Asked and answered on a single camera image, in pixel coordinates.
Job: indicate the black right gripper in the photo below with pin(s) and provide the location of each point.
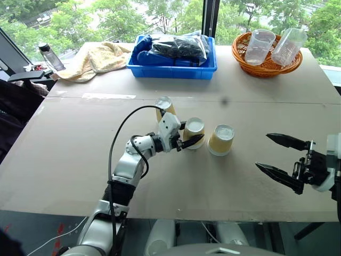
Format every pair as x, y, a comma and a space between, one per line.
315, 166

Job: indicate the clear plastic measuring cup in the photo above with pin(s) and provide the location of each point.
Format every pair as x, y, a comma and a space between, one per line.
258, 46
289, 46

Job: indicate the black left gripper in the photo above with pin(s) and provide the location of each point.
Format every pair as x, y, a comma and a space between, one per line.
178, 145

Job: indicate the black chair armrest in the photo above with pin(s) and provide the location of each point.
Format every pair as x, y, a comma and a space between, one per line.
26, 75

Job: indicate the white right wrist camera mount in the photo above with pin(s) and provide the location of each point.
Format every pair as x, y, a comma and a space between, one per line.
333, 149

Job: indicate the white rounded robot leg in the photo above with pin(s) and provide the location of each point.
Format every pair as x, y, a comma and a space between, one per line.
160, 237
231, 234

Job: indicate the black items in clear bag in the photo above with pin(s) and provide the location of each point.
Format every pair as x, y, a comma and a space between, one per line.
178, 48

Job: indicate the black window frame post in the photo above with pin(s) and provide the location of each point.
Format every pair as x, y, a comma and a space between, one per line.
210, 18

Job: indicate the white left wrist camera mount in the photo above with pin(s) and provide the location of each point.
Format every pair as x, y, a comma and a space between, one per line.
167, 129

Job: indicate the black table leg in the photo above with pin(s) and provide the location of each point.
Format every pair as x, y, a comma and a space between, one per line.
309, 230

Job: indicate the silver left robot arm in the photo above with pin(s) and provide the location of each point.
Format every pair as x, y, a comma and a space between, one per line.
125, 166

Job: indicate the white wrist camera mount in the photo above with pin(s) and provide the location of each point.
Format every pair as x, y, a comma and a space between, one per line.
333, 149
167, 129

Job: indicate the blue plastic bin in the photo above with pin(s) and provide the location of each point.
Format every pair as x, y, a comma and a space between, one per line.
173, 70

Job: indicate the clear water bottle black cap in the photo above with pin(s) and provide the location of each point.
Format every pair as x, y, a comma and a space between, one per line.
52, 57

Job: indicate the yellow paper cup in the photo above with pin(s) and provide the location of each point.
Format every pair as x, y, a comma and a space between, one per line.
195, 133
166, 105
221, 141

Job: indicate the orange woven basket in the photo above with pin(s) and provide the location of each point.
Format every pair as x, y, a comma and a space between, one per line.
266, 65

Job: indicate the yellow towel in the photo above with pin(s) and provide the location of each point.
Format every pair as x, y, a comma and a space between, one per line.
96, 60

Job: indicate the dark office chair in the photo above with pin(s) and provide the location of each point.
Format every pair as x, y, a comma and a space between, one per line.
16, 112

